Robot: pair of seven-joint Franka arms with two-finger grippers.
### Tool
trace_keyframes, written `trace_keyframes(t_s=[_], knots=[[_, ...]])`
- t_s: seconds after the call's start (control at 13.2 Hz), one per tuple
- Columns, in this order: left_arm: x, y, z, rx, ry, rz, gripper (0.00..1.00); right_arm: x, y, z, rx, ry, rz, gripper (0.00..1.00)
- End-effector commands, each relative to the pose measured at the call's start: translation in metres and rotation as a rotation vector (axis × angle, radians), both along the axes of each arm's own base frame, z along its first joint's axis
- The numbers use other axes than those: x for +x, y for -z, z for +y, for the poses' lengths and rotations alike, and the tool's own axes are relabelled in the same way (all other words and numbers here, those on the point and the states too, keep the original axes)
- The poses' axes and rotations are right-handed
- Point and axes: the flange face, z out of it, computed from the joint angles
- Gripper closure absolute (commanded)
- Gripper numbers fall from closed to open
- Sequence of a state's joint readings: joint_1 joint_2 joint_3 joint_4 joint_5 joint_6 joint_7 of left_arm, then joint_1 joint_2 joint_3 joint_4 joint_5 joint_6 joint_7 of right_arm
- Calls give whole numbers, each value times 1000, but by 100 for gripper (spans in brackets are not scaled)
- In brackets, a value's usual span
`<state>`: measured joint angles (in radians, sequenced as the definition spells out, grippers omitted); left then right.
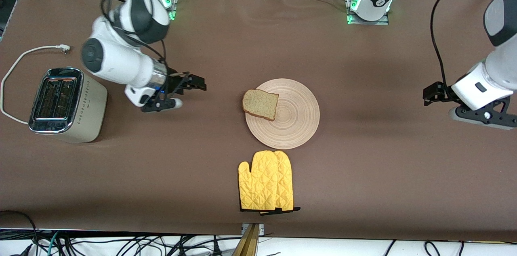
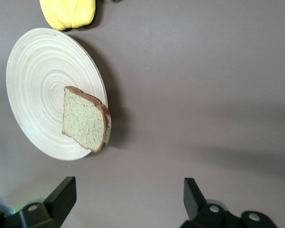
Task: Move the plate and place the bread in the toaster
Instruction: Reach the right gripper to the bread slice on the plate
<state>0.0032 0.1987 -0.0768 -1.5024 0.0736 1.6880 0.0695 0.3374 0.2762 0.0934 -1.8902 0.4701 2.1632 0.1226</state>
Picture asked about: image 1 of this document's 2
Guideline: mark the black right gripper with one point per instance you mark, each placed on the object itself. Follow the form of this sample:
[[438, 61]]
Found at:
[[176, 83]]

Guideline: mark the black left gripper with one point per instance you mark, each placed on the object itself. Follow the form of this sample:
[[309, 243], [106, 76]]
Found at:
[[443, 91]]

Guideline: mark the slice of brown bread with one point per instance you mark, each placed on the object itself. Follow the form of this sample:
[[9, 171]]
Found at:
[[260, 104]]

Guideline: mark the round wooden plate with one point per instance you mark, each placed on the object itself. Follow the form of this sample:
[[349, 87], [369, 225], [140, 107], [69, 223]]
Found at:
[[295, 122]]

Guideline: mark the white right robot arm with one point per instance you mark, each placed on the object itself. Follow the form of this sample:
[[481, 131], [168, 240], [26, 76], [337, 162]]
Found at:
[[121, 58]]

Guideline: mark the cream and chrome toaster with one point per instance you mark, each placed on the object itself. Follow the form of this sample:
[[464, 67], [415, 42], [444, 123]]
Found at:
[[76, 114]]

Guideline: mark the yellow quilted oven mitt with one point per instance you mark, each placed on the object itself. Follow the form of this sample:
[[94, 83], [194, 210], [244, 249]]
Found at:
[[286, 183], [258, 183]]

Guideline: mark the wooden bar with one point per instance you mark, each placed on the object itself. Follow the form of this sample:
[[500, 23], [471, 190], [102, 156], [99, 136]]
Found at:
[[247, 244]]

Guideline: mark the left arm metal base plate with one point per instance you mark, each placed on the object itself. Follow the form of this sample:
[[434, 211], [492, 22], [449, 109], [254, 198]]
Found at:
[[351, 3]]

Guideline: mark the small metal table bracket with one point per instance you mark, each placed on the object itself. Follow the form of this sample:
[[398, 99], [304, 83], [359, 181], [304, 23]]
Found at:
[[261, 229]]

